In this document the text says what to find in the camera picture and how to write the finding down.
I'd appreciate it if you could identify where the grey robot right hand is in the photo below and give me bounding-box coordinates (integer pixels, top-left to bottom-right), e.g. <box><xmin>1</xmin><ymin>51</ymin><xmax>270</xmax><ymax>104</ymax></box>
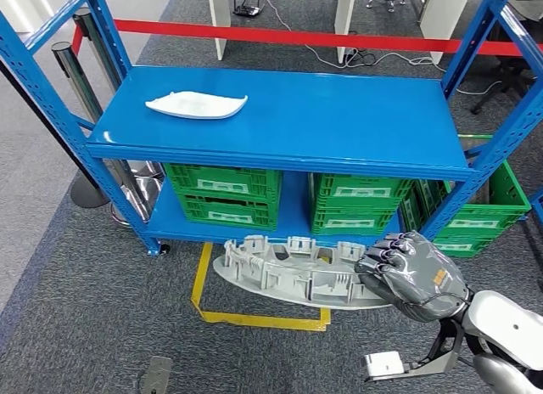
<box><xmin>354</xmin><ymin>231</ymin><xmax>473</xmax><ymax>324</ymax></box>

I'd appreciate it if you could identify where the grey plastic wheel hubcap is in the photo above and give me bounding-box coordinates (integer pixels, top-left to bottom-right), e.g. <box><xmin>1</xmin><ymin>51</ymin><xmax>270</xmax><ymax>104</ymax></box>
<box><xmin>212</xmin><ymin>234</ymin><xmax>393</xmax><ymax>311</ymax></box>

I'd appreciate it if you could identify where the blue metal shelf rack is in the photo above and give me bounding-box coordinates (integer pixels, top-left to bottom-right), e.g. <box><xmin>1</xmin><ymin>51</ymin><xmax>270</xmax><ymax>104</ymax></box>
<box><xmin>0</xmin><ymin>0</ymin><xmax>543</xmax><ymax>257</ymax></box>

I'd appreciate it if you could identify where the white plastic trim part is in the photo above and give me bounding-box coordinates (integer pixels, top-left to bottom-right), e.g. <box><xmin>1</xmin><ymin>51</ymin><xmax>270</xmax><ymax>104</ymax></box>
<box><xmin>145</xmin><ymin>91</ymin><xmax>249</xmax><ymax>121</ymax></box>

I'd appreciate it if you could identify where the green plastic crate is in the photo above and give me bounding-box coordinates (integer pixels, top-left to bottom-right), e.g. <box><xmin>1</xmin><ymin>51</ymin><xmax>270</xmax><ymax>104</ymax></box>
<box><xmin>174</xmin><ymin>193</ymin><xmax>281</xmax><ymax>231</ymax></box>
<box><xmin>309</xmin><ymin>172</ymin><xmax>414</xmax><ymax>210</ymax></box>
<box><xmin>431</xmin><ymin>234</ymin><xmax>499</xmax><ymax>259</ymax></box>
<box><xmin>163</xmin><ymin>163</ymin><xmax>283</xmax><ymax>205</ymax></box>
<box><xmin>400</xmin><ymin>135</ymin><xmax>532</xmax><ymax>240</ymax></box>
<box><xmin>310</xmin><ymin>204</ymin><xmax>401</xmax><ymax>237</ymax></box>

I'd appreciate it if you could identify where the black office chair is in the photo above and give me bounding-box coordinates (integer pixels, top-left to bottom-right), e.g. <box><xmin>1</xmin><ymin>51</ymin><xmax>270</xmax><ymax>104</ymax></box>
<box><xmin>469</xmin><ymin>11</ymin><xmax>543</xmax><ymax>115</ymax></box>

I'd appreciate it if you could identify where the white office desk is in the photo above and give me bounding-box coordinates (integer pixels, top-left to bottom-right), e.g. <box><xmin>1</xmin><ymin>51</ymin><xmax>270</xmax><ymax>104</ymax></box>
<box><xmin>207</xmin><ymin>0</ymin><xmax>358</xmax><ymax>64</ymax></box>
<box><xmin>419</xmin><ymin>0</ymin><xmax>474</xmax><ymax>65</ymax></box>

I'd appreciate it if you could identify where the red barrier belt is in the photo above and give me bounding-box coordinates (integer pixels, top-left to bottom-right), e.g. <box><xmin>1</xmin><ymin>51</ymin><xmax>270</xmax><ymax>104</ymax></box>
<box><xmin>71</xmin><ymin>19</ymin><xmax>543</xmax><ymax>58</ymax></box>

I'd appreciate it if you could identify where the white cabinet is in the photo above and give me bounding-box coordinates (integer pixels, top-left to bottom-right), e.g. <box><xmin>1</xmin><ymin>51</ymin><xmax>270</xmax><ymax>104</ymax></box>
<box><xmin>0</xmin><ymin>0</ymin><xmax>83</xmax><ymax>36</ymax></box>

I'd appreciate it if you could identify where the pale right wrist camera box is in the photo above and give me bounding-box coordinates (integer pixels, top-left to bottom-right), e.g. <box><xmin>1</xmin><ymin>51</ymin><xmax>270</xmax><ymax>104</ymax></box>
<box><xmin>364</xmin><ymin>351</ymin><xmax>406</xmax><ymax>381</ymax></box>

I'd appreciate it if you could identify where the white floor cable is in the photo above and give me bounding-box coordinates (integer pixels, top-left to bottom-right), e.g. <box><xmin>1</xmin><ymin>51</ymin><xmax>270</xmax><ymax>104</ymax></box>
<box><xmin>373</xmin><ymin>51</ymin><xmax>503</xmax><ymax>97</ymax></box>
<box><xmin>263</xmin><ymin>0</ymin><xmax>346</xmax><ymax>69</ymax></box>

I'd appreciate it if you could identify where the black cable bundle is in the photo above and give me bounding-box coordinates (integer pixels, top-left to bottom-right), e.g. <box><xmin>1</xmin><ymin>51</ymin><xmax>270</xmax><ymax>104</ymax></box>
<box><xmin>344</xmin><ymin>45</ymin><xmax>378</xmax><ymax>67</ymax></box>

